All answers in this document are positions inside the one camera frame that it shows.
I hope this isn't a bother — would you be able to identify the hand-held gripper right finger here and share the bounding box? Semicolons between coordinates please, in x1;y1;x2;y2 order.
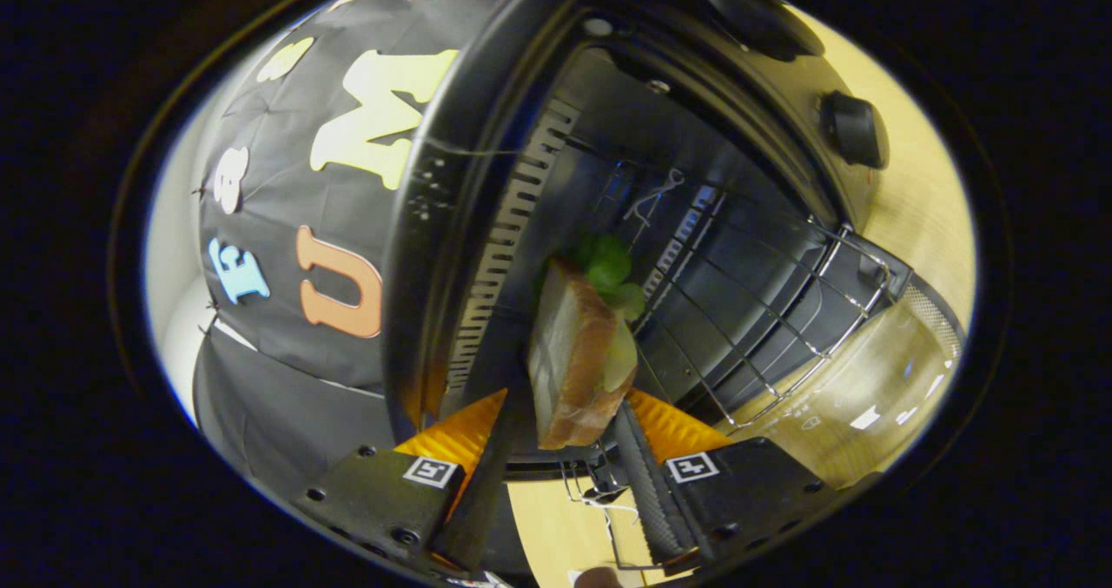
612;388;857;567

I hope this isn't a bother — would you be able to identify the black toaster oven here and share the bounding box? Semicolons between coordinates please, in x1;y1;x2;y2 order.
382;0;967;495

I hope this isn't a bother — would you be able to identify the black backdrop cloth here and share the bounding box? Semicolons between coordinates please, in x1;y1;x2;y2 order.
193;0;539;502

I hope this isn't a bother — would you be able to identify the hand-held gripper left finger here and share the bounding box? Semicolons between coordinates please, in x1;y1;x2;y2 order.
295;388;522;571

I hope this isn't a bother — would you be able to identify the wire oven rack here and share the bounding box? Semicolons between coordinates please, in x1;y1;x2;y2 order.
556;158;893;430

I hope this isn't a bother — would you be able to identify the sandwich with lettuce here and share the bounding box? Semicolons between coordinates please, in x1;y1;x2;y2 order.
527;234;648;451

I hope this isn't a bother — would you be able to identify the white string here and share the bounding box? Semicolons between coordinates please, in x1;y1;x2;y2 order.
580;484;639;524

